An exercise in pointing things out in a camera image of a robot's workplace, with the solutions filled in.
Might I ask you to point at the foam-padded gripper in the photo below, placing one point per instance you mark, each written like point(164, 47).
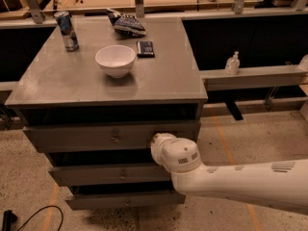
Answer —
point(158, 146)

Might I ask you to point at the grey top drawer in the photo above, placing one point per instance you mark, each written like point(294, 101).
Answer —
point(105, 136)

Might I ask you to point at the grey drawer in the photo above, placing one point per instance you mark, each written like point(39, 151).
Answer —
point(106, 167)
point(105, 136)
point(124, 195)

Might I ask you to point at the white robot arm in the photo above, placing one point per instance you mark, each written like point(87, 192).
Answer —
point(277, 185)

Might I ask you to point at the grey drawer cabinet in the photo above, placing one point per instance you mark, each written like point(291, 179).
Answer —
point(57, 78)

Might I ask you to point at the grey middle drawer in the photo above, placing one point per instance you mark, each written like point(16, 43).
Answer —
point(106, 167)

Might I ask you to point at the grey bottom drawer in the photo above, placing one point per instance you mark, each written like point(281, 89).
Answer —
point(124, 195)

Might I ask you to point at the white bowl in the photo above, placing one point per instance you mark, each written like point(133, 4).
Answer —
point(116, 60)

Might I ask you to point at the dark blue snack bar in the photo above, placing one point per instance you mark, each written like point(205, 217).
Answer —
point(145, 49)

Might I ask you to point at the blue white chip bag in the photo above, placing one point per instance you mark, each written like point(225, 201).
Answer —
point(126, 24)

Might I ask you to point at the blue silver drink can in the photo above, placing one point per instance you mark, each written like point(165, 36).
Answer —
point(67, 30)

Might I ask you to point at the black plug on floor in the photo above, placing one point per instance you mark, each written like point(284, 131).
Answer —
point(9, 217)

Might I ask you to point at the grey metal rail shelf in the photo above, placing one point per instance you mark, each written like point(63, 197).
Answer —
point(253, 77)

